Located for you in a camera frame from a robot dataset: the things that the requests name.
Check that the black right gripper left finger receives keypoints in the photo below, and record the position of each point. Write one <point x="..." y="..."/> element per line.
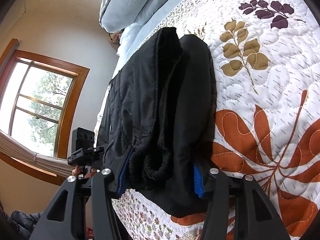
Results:
<point x="65" y="215"/>

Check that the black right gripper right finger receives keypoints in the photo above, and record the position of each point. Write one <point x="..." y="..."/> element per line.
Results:
<point x="255" y="215"/>

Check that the black pants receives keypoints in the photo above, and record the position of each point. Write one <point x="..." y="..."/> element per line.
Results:
<point x="159" y="115"/>

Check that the person's left hand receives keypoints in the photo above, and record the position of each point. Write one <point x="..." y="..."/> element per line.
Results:
<point x="77" y="171"/>

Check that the wooden framed side window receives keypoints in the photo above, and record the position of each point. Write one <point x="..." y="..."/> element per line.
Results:
<point x="39" y="95"/>

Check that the light blue bed sheet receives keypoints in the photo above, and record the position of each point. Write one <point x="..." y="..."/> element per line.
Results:
<point x="135" y="33"/>

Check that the light blue folded duvet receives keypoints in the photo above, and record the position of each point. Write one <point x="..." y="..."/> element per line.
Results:
<point x="118" y="14"/>

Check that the floral quilted bedspread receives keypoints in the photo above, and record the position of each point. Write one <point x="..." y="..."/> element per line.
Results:
<point x="266" y="61"/>

